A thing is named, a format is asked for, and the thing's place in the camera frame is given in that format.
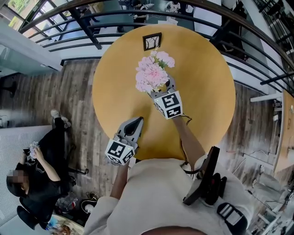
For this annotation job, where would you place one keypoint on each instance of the pink flowers bunch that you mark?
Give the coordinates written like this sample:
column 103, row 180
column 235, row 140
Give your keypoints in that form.
column 151, row 73

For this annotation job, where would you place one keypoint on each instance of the person's left forearm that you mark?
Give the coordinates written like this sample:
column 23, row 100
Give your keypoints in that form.
column 119, row 181

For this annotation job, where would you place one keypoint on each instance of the light wooden desk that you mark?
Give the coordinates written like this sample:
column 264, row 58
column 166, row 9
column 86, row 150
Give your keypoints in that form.
column 287, row 128

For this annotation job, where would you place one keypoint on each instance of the small pale flowers bunch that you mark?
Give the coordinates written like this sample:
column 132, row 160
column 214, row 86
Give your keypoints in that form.
column 34, row 148

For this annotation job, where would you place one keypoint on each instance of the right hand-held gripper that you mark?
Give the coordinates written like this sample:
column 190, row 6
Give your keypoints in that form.
column 170, row 103

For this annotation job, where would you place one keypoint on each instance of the white ribbed sofa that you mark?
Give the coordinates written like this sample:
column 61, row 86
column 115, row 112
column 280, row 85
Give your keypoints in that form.
column 11, row 147

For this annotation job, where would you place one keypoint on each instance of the black metal railing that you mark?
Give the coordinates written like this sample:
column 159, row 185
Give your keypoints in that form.
column 85, row 25

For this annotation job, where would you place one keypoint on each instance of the person's beige shirt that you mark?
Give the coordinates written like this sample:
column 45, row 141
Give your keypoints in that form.
column 156, row 195

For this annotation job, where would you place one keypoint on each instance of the black flat board device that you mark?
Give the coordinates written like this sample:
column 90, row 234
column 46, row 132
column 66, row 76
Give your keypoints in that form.
column 203, row 174

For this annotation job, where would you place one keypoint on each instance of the person's right forearm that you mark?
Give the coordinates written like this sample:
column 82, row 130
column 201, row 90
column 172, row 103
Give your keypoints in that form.
column 187, row 137

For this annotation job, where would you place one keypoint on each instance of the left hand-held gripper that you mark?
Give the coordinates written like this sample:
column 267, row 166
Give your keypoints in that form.
column 118, row 150

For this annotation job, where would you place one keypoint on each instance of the black square vase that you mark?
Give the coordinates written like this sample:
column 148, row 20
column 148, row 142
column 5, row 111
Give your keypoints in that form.
column 151, row 42

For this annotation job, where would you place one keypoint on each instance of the clear plastic bottles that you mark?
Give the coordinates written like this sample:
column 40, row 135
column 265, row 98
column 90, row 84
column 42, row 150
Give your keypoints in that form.
column 66, row 203

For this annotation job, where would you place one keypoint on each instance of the white shelf board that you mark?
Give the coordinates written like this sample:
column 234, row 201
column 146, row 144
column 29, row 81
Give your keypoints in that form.
column 266, row 97

